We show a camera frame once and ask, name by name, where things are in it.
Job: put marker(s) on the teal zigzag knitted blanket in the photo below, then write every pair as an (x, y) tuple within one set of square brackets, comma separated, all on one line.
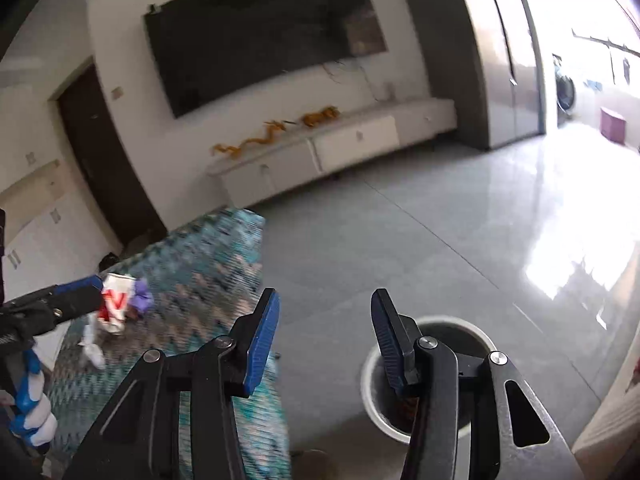
[(200, 270)]

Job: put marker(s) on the clothes drying rack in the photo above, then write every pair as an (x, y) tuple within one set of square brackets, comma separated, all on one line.
[(607, 42)]

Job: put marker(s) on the golden tiger figurine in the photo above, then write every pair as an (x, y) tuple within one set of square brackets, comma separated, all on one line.
[(320, 117)]

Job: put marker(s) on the purple box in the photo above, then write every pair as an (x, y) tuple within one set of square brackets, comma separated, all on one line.
[(614, 125)]

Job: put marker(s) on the beige furniture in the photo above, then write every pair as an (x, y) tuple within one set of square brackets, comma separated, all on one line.
[(610, 430)]

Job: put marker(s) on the white washing machine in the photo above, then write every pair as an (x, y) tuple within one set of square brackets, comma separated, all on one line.
[(565, 92)]

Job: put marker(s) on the white television cabinet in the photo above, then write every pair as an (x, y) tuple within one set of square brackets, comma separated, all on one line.
[(350, 137)]

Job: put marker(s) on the white upper wall cabinet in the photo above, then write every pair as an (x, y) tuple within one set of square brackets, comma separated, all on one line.
[(30, 125)]

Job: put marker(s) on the person's left hand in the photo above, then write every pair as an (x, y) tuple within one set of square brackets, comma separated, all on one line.
[(30, 410)]

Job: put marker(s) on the golden dragon figurine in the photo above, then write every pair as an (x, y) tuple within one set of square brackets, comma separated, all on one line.
[(260, 136)]

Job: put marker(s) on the purple wrapper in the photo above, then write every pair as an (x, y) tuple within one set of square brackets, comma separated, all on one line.
[(140, 297)]

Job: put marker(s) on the red white paper cup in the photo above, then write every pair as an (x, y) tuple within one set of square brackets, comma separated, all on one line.
[(112, 305)]

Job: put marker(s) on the dark brown door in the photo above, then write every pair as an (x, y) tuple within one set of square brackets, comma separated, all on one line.
[(105, 170)]

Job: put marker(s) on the silver grey refrigerator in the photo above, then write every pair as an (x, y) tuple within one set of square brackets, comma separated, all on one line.
[(500, 60)]

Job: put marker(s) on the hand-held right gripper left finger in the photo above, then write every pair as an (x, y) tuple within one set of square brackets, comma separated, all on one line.
[(262, 340)]

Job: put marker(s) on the white lower cabinet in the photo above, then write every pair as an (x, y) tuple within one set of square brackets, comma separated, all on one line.
[(50, 255)]

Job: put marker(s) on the wall light switch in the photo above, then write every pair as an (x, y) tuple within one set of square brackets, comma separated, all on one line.
[(117, 93)]

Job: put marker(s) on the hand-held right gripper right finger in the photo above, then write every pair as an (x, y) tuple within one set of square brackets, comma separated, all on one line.
[(387, 340)]

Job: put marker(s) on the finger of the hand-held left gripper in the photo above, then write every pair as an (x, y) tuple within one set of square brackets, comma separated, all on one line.
[(80, 284), (80, 305)]

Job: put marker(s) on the black wall television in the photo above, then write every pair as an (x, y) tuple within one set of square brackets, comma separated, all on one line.
[(250, 35)]

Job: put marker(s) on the black slipper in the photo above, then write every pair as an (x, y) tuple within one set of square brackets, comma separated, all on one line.
[(109, 262)]

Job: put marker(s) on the white round bin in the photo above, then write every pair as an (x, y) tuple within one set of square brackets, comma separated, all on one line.
[(450, 332)]

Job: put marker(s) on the crumpled white tissue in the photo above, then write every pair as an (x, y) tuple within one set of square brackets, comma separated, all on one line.
[(92, 345)]

